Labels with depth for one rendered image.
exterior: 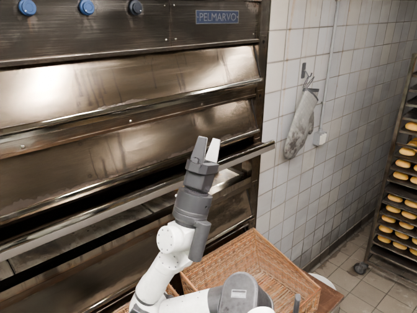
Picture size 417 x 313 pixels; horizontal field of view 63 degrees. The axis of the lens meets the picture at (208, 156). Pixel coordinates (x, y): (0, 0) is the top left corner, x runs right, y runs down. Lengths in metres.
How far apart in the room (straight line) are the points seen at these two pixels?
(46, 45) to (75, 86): 0.14
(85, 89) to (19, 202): 0.41
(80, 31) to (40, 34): 0.12
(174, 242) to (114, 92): 0.62
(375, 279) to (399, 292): 0.19
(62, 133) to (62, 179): 0.16
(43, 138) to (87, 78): 0.24
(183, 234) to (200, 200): 0.09
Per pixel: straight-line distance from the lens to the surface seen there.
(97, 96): 1.20
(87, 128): 1.23
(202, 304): 0.94
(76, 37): 1.19
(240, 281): 0.90
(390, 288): 3.22
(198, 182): 0.79
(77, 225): 1.16
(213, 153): 0.88
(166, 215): 1.56
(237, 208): 1.92
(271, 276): 2.13
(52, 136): 1.19
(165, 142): 1.41
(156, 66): 1.33
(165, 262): 0.91
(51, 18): 1.16
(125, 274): 1.58
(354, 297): 3.03
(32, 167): 1.22
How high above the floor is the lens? 2.04
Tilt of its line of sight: 24 degrees down
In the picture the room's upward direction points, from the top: straight up
